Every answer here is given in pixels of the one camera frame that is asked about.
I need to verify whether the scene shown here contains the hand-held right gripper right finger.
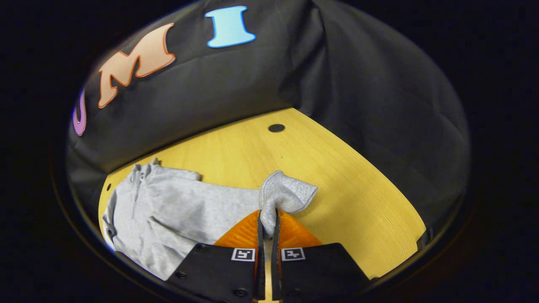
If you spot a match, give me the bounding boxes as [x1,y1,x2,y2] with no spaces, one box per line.
[271,208,371,303]

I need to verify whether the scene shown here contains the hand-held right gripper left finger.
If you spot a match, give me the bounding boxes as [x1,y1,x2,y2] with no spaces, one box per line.
[166,210,266,303]

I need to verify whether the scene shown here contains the grey zip-neck sweatshirt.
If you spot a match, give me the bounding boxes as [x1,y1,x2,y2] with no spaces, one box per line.
[102,158,318,281]

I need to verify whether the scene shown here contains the black backdrop cloth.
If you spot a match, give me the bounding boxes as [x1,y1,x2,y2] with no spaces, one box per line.
[65,0,471,236]

